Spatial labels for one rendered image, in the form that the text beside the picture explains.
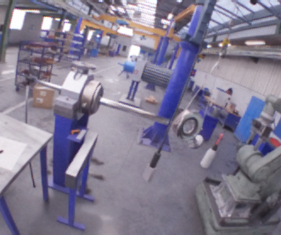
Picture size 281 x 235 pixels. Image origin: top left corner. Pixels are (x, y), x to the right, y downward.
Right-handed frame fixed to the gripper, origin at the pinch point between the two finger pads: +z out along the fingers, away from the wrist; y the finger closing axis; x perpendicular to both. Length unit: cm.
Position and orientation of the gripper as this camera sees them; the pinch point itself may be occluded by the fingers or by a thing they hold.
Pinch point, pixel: (252, 144)
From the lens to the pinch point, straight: 204.2
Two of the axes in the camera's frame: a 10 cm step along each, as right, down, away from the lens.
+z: -3.0, 8.8, 3.6
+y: 0.5, -3.6, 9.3
